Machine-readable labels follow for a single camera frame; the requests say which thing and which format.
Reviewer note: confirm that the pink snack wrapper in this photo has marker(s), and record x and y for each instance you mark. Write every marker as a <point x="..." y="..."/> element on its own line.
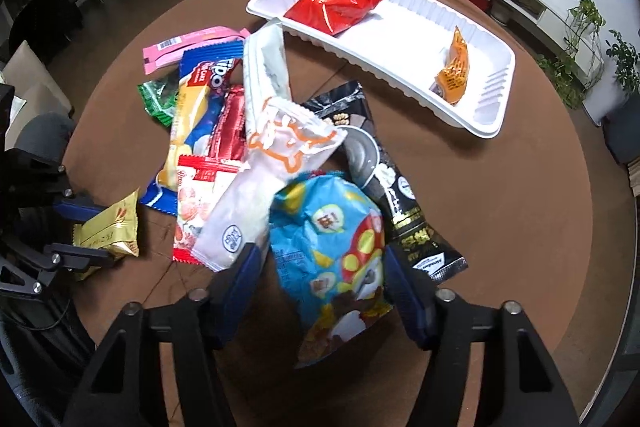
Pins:
<point x="169" y="52"/>

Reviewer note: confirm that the orange snack packet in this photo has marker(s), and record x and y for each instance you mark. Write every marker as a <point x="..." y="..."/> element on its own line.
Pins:
<point x="451" y="81"/>

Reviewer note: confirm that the white plastic tray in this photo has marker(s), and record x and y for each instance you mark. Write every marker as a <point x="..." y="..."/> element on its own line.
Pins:
<point x="405" y="43"/>

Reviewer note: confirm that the grey chair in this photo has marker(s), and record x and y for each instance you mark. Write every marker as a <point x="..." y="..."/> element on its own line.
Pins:
<point x="46" y="135"/>

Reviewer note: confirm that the red snack bag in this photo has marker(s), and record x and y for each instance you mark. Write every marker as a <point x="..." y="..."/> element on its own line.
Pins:
<point x="331" y="17"/>

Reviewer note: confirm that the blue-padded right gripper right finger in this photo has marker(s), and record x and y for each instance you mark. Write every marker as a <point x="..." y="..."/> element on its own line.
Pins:
<point x="412" y="292"/>

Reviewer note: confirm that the white orange-print snack bag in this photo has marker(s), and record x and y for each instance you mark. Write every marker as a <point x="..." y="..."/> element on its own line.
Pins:
<point x="289" y="141"/>

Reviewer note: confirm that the red white snack packet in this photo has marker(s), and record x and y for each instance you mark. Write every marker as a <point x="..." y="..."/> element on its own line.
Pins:
<point x="201" y="182"/>

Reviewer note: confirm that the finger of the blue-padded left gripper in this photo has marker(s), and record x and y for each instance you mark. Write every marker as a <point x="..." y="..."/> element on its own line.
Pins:
<point x="75" y="258"/>
<point x="77" y="210"/>

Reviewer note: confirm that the blue Tipo biscuit pack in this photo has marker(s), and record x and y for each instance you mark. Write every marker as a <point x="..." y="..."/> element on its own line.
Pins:
<point x="204" y="81"/>

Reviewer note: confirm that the white grey snack packet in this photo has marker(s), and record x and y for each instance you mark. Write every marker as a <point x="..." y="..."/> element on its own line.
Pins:
<point x="265" y="72"/>

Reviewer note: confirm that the green snack packet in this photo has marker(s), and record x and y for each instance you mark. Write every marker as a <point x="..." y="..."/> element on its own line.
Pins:
<point x="159" y="97"/>

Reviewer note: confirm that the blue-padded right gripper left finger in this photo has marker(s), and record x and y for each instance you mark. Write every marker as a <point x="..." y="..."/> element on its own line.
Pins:
<point x="231" y="291"/>

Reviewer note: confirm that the red wafer packet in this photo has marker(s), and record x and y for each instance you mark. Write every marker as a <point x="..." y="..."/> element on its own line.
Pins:
<point x="228" y="139"/>

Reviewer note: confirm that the blue panda snack bag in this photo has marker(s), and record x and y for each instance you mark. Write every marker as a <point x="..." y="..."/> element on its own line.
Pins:
<point x="327" y="238"/>

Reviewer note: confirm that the black snack package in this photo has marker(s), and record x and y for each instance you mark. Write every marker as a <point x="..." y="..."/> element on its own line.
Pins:
<point x="376" y="174"/>

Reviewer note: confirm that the yellow snack packet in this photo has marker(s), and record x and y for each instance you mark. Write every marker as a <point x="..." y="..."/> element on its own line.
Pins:
<point x="114" y="229"/>

